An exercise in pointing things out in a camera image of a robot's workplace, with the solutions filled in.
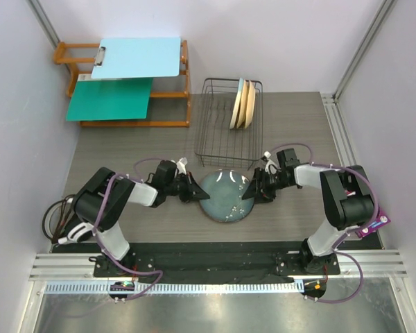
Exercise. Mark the beige bird plate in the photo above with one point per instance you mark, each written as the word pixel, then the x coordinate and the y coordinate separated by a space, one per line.
pixel 243 104
pixel 249 111

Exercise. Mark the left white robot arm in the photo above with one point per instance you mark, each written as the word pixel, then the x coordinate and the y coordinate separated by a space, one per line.
pixel 98 205

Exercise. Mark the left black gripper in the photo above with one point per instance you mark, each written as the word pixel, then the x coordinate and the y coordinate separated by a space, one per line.
pixel 193 191

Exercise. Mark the blue and cream plate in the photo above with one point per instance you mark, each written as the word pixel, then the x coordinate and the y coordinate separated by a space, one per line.
pixel 236 105

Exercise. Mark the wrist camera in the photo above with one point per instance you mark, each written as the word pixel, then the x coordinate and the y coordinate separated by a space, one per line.
pixel 181 166
pixel 270 166

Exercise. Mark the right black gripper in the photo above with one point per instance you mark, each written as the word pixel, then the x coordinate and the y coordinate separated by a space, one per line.
pixel 263 195

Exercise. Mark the green board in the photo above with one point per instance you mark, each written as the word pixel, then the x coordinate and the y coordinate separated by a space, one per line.
pixel 106 100

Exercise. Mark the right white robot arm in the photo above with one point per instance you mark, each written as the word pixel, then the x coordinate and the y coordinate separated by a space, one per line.
pixel 348 200

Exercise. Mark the dark teal glazed plate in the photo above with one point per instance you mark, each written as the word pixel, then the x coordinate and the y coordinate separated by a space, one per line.
pixel 226 188

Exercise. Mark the purple printed box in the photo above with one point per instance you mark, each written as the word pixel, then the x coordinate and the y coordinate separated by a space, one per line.
pixel 381 220

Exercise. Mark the wooden shelf rack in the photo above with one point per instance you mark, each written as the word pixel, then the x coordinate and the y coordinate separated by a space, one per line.
pixel 61 57

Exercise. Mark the light blue clipboard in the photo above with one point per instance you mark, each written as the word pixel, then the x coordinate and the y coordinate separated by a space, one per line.
pixel 138 57

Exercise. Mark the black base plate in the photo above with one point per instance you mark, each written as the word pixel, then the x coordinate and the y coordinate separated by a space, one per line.
pixel 225 261

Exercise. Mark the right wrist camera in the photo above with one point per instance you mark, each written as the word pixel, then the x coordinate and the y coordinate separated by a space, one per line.
pixel 270 166

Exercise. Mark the white slotted cable duct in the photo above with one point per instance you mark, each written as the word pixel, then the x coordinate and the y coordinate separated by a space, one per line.
pixel 123 287

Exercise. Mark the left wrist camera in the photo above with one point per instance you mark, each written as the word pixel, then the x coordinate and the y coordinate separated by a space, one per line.
pixel 181 166

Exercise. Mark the black wire dish rack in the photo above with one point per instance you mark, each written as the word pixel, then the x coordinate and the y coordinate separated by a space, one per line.
pixel 217 145

